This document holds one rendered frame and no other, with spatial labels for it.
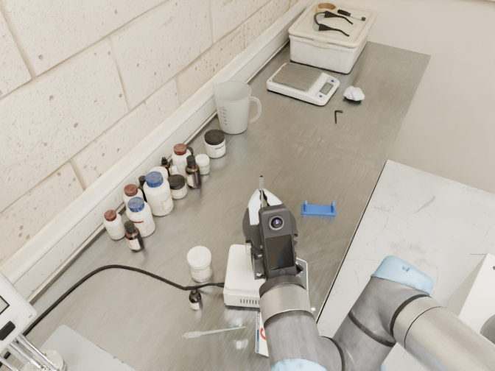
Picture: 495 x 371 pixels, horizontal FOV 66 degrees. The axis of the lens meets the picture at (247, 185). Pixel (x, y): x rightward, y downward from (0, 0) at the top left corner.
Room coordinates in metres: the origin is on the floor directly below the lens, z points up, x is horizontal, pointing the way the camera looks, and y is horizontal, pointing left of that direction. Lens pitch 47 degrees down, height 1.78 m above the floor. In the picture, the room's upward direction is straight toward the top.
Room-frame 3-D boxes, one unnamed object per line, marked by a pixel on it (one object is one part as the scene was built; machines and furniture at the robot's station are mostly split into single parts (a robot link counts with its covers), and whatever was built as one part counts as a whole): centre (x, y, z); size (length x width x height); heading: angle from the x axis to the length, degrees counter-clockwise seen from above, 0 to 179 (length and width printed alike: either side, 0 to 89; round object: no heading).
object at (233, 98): (1.12, 0.04, 0.97); 0.18 x 0.13 x 0.15; 65
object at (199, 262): (0.51, 0.12, 0.94); 0.06 x 0.06 x 0.08
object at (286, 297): (0.26, -0.06, 1.24); 0.08 x 0.05 x 0.08; 98
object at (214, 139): (0.98, 0.11, 0.94); 0.07 x 0.07 x 0.07
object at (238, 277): (0.48, -0.01, 0.98); 0.12 x 0.12 x 0.01; 85
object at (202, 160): (0.89, 0.14, 0.93); 0.05 x 0.05 x 0.05
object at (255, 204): (0.44, -0.01, 1.23); 0.09 x 0.03 x 0.06; 9
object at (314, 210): (0.72, -0.21, 0.92); 0.10 x 0.03 x 0.04; 86
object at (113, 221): (0.64, 0.36, 0.94); 0.05 x 0.05 x 0.09
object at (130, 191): (0.72, 0.32, 0.95); 0.06 x 0.06 x 0.10
